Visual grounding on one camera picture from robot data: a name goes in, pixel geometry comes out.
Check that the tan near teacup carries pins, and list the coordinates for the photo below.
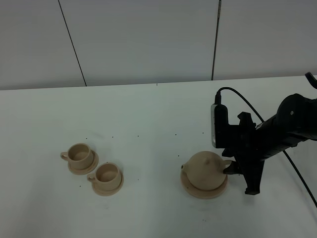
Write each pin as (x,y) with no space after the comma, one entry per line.
(104,172)

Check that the tan far cup saucer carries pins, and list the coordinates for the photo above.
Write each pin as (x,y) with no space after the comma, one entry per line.
(87,170)

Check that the tan teapot saucer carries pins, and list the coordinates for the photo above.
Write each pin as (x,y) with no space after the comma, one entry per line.
(202,194)

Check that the tan cup saucer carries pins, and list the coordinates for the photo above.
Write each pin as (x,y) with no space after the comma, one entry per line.
(87,170)
(109,188)

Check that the tan near cup saucer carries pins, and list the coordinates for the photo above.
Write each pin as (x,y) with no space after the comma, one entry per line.
(109,188)

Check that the tan far teacup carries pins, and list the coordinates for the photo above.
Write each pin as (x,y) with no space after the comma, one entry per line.
(78,156)

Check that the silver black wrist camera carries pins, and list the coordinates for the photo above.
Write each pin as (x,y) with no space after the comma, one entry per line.
(219,125)

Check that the tan teacup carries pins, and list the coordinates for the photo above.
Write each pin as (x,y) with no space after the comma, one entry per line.
(104,172)
(78,156)

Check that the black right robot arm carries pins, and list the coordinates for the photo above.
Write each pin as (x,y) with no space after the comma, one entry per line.
(294,122)

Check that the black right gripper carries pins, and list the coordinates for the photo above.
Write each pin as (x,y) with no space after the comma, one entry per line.
(247,160)

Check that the tan ceramic teapot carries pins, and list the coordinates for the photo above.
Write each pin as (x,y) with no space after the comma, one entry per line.
(204,170)

